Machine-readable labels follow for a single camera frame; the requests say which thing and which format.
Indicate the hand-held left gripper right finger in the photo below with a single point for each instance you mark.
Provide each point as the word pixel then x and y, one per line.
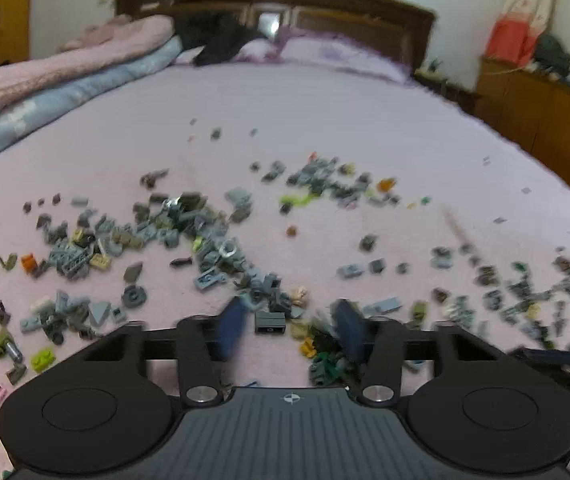
pixel 349 332

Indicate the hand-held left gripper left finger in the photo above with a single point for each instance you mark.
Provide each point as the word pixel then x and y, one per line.
pixel 232 330

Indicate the dark grey rectangular toy brick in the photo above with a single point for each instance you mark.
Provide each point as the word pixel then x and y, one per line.
pixel 270 322

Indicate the spread of toy bricks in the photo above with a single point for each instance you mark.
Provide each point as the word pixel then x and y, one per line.
pixel 205 240

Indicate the pink bedsheet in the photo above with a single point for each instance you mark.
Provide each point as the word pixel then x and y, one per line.
pixel 365 125

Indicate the brown wooden dresser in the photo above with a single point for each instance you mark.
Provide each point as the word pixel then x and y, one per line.
pixel 540 110

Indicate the purple frilled pillow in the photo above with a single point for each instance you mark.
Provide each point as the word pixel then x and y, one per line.
pixel 340 55

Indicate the white and purple pillow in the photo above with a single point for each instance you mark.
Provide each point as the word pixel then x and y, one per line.
pixel 257 52

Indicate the blue floral quilt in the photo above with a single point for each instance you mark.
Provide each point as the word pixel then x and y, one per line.
pixel 65 105

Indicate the black clothing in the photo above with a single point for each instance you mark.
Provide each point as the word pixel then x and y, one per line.
pixel 215 37

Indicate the pink quilt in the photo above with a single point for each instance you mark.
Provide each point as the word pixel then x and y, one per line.
pixel 40 75

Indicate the pink fluffy blanket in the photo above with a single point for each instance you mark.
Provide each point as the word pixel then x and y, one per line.
pixel 95 32

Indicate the orange and white hanging cloth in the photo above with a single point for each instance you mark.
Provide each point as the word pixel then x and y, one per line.
pixel 520 10

